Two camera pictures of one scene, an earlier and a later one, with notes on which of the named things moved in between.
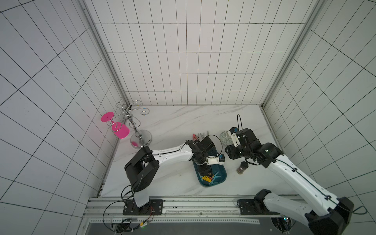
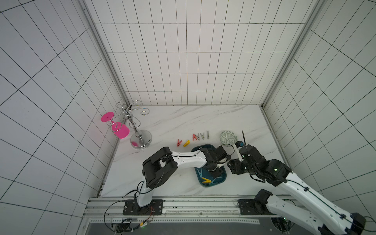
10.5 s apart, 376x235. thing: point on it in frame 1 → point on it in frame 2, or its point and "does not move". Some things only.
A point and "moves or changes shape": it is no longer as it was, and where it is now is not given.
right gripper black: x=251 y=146 → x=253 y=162
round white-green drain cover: x=225 y=138 does not move
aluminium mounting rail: x=113 y=210 does not move
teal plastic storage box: x=210 y=175 does not move
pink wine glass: x=120 y=130 does not move
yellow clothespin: x=206 y=177 moves or changes shape
